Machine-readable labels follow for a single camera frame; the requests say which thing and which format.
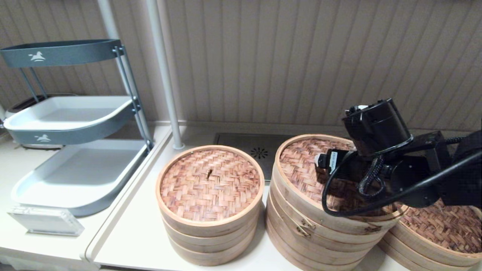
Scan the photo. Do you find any black braided sleeve cable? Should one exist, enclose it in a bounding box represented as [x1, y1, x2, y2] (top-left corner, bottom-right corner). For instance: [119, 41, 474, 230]
[358, 155, 384, 199]

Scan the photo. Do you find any large woven bamboo steamer lid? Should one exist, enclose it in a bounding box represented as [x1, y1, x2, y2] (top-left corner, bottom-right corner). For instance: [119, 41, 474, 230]
[274, 134, 409, 236]

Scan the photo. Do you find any dark steel drain tray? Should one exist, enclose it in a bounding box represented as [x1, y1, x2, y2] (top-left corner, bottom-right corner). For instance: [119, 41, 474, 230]
[213, 132, 302, 182]

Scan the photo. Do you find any clear acrylic sign holder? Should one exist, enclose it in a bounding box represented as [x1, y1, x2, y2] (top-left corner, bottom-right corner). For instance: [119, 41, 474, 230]
[8, 206, 85, 237]

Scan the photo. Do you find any large bamboo steamer basket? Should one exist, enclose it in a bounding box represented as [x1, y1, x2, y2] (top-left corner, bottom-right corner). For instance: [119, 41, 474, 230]
[268, 177, 388, 258]
[265, 205, 373, 271]
[377, 230, 482, 271]

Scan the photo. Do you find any grey storage rack tray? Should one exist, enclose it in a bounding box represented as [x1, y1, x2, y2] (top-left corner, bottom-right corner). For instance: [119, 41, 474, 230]
[3, 95, 137, 146]
[0, 39, 122, 69]
[11, 139, 149, 217]

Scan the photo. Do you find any white round support pole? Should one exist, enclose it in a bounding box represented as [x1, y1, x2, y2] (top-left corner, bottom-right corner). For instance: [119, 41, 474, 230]
[146, 0, 185, 150]
[97, 0, 122, 42]

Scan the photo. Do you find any small bamboo steamer basket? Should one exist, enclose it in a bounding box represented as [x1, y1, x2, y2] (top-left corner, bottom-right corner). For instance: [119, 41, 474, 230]
[162, 211, 261, 253]
[168, 233, 257, 266]

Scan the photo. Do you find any small woven bamboo steamer lid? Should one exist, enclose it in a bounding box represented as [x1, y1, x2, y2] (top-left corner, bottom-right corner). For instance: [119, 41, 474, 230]
[156, 145, 265, 238]

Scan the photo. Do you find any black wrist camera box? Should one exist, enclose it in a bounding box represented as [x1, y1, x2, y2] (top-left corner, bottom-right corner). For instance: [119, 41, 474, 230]
[315, 148, 351, 174]

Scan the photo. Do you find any grey metal rack frame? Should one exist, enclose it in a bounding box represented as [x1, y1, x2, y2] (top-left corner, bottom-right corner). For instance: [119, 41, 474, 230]
[18, 46, 154, 150]

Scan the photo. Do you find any right bamboo steamer with lid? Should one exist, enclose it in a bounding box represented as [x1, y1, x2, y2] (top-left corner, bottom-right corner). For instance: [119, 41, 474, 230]
[394, 199, 482, 266]

